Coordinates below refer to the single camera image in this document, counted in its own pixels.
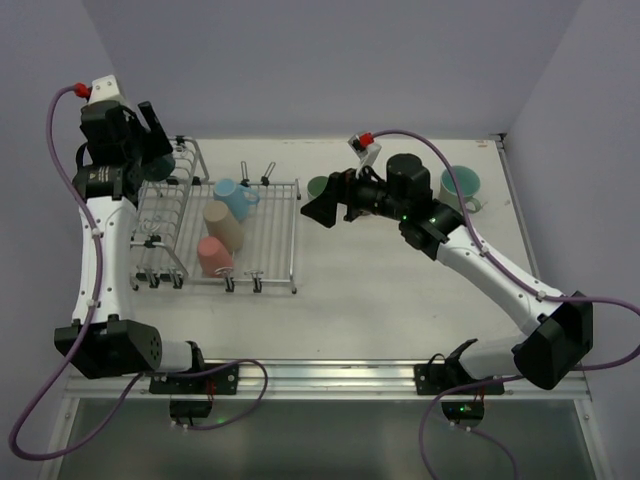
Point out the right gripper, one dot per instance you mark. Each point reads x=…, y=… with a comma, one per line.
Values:
x=343, y=195

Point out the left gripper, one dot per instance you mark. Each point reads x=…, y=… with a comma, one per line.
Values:
x=151, y=138

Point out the light green tumbler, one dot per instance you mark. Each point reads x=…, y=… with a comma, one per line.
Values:
x=316, y=186

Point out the light blue mug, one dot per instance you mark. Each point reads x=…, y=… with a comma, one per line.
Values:
x=238, y=198

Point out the pink cup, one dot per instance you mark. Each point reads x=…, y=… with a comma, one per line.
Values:
x=213, y=256

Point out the pale green mug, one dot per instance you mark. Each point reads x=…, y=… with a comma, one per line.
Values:
x=465, y=183

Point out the dark green mug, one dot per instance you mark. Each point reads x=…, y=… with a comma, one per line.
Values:
x=159, y=169

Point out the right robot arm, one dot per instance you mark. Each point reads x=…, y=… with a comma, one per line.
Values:
x=554, y=336

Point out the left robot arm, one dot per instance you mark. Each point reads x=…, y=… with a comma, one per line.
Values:
x=104, y=339

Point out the beige tumbler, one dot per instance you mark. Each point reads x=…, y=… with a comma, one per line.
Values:
x=221, y=224

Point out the left black controller box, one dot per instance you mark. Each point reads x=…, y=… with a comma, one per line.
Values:
x=182, y=411

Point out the black controller box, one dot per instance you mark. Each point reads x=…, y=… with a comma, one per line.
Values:
x=464, y=413
x=182, y=411

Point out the right black controller box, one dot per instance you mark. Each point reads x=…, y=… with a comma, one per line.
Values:
x=464, y=413

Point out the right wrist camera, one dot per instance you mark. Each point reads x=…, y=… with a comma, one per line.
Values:
x=366, y=148

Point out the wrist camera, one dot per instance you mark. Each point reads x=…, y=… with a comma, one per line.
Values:
x=107, y=88
x=366, y=148

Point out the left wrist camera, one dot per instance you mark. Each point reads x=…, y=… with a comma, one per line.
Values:
x=107, y=88

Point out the metal wire dish rack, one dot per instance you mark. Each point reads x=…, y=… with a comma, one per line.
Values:
x=170, y=224

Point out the aluminium mounting rail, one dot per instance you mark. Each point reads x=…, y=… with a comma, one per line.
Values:
x=368, y=380

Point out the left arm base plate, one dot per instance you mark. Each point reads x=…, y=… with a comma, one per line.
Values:
x=200, y=381

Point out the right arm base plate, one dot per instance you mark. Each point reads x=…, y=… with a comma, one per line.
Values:
x=434, y=378

